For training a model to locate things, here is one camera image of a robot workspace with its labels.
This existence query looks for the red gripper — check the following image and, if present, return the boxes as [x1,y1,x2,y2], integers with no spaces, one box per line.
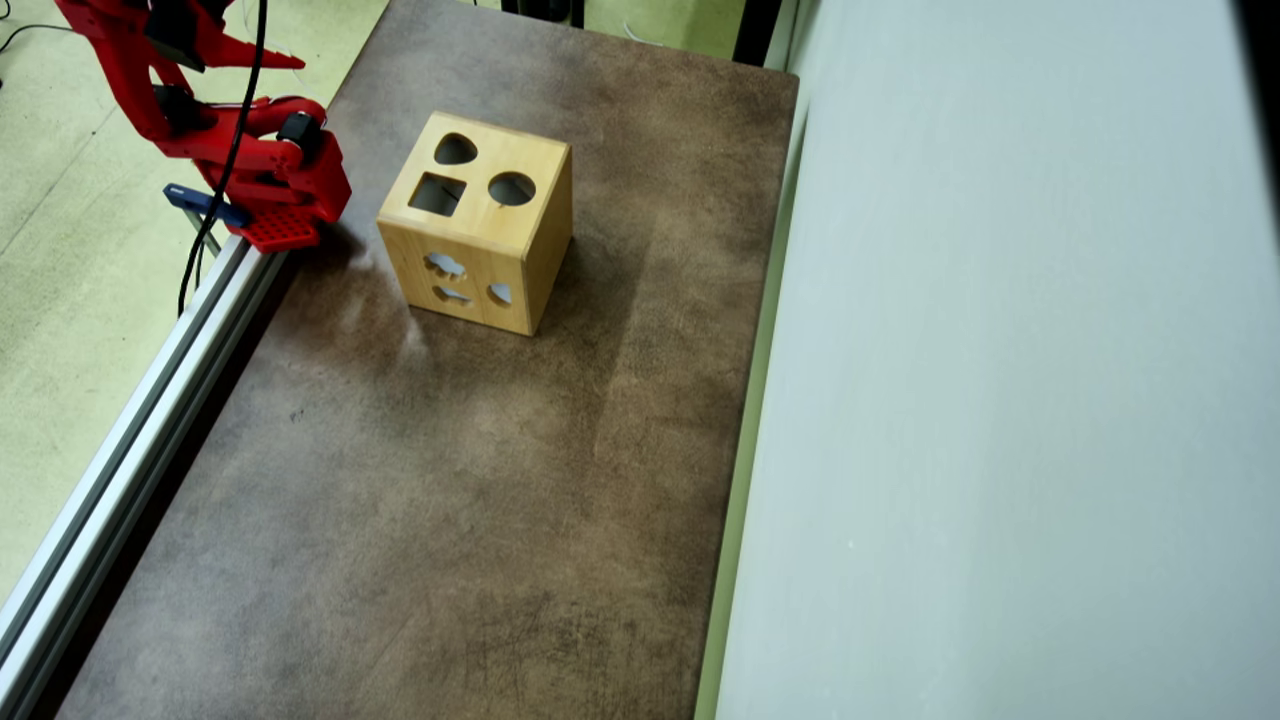
[120,0,306,71]

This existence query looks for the thin black floor cable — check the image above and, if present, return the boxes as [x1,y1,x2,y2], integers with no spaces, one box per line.
[0,22,76,51]

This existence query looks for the black metal post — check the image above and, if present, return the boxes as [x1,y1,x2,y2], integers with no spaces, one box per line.
[733,0,783,67]

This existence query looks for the black camera cable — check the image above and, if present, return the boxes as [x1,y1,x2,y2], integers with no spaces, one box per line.
[178,0,269,319]

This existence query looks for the wooden shape sorter box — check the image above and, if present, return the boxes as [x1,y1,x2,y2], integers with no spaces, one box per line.
[377,110,574,337]

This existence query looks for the blue clamp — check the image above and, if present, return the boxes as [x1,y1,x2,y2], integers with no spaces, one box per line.
[163,183,251,256]

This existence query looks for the aluminium profile rail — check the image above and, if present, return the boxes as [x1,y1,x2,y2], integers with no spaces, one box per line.
[0,235,293,717]

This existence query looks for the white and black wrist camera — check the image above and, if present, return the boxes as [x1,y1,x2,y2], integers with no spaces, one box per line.
[145,8,208,73]

